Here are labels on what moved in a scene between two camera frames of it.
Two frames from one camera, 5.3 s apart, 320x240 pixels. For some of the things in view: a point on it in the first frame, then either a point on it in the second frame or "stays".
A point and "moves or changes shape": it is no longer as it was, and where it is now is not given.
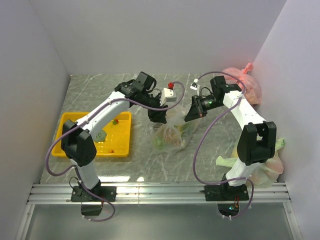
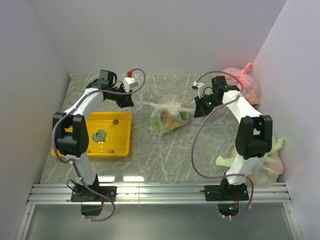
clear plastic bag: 173,136 moves or changes shape
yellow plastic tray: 117,143 stays
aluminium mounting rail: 260,193 stays
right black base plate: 224,192 stays
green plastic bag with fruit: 266,172 stays
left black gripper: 158,116 -> 125,101
